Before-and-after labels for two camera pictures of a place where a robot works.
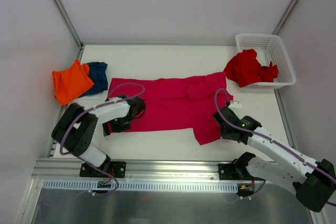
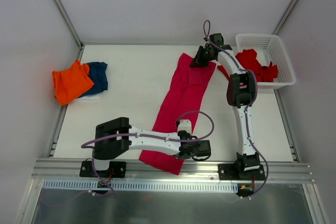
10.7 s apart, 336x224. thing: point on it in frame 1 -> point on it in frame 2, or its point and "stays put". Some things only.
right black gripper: (226, 133) -> (200, 56)
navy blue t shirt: (98, 74) stays put
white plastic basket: (269, 49) stays put
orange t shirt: (70, 83) stays put
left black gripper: (113, 128) -> (203, 148)
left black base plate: (116, 169) stays put
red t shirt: (244, 68) stays put
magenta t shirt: (187, 102) -> (182, 103)
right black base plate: (235, 171) stays put
